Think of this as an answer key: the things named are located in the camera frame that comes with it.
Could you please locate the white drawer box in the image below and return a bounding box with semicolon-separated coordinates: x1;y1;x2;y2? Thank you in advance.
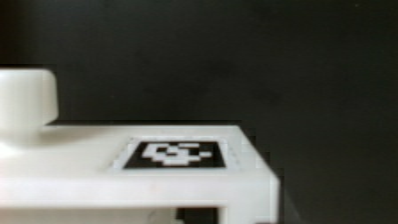
0;68;280;224

